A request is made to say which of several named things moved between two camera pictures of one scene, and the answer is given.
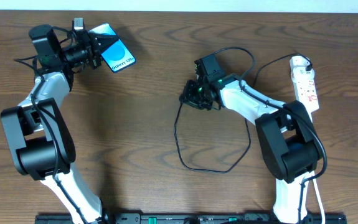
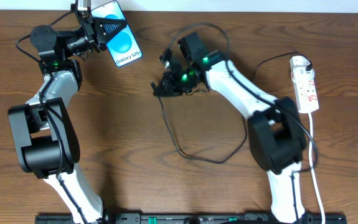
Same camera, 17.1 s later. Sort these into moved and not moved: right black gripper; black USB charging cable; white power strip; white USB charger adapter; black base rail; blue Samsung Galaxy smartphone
Moved: black USB charging cable; blue Samsung Galaxy smartphone; right black gripper
Not moved: white power strip; black base rail; white USB charger adapter
